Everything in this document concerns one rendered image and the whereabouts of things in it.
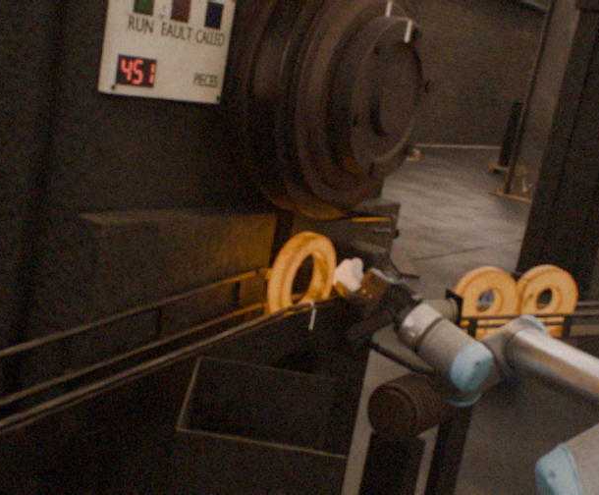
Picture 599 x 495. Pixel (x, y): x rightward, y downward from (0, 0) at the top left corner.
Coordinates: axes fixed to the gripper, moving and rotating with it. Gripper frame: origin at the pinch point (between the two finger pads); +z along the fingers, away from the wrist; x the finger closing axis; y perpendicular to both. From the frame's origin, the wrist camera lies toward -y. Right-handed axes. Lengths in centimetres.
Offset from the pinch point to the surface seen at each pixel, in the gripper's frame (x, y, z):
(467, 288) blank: -29.4, 4.4, -17.6
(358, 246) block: -8.7, 5.1, 1.0
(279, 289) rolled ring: 21.8, 0.6, -2.7
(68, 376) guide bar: 66, -10, -2
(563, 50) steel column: -827, 9, 270
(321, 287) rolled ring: 7.0, -0.6, -3.1
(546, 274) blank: -45, 12, -27
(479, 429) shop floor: -141, -74, -13
